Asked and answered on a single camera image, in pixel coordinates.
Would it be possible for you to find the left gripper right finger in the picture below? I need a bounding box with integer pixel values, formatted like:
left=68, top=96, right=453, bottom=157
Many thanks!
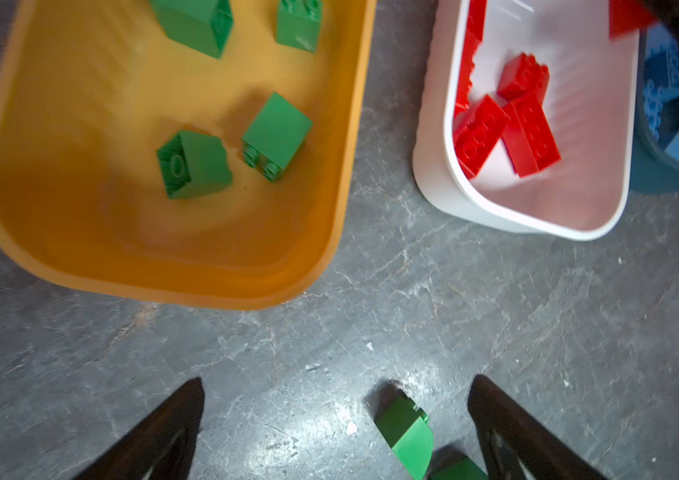
left=467, top=374, right=605, bottom=480

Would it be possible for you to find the green lego square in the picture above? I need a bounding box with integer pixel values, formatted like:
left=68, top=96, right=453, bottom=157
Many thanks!
left=429, top=457, right=489, bottom=480

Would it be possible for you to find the red lego pile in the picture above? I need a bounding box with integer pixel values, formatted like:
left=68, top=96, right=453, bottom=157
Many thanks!
left=609, top=0, right=657, bottom=39
left=501, top=94, right=561, bottom=178

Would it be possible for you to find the red lego diagonal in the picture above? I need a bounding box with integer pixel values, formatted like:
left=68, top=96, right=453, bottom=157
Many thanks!
left=455, top=0, right=487, bottom=117

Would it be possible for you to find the white plastic bin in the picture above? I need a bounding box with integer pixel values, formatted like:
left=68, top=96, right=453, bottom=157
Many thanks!
left=413, top=1, right=639, bottom=241

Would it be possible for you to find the red lego pile bottom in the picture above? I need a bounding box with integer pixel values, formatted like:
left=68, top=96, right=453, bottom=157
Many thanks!
left=609, top=0, right=657, bottom=39

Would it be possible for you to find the yellow plastic bin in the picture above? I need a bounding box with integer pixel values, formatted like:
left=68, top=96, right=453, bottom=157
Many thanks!
left=0, top=1, right=375, bottom=310

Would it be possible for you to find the green lego small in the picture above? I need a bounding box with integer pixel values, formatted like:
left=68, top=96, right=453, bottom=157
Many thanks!
left=375, top=395, right=435, bottom=479

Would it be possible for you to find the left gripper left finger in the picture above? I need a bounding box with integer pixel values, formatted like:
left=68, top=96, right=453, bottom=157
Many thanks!
left=77, top=377, right=205, bottom=479

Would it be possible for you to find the red lego top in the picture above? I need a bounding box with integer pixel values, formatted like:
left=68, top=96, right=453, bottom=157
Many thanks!
left=497, top=53, right=551, bottom=103

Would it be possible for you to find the green lego pile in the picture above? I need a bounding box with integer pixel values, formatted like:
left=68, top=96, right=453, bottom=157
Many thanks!
left=149, top=0, right=234, bottom=59

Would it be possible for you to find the blue lego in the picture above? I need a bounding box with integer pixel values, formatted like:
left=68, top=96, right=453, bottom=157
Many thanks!
left=645, top=40, right=679, bottom=102

